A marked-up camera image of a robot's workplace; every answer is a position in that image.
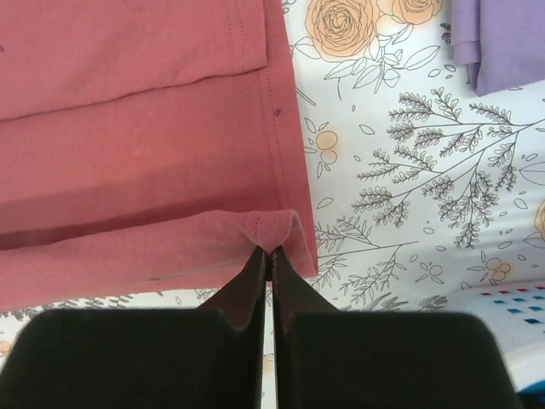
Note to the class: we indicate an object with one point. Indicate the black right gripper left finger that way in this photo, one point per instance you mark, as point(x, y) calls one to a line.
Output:
point(205, 357)

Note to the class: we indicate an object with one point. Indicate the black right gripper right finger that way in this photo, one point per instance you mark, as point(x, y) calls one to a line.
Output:
point(328, 358)

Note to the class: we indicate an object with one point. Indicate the red t shirt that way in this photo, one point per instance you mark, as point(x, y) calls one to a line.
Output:
point(146, 146)

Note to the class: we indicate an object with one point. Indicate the white plastic laundry basket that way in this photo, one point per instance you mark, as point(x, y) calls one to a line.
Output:
point(478, 302)

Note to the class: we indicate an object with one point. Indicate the folded purple t shirt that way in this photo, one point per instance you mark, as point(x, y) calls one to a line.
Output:
point(501, 43)

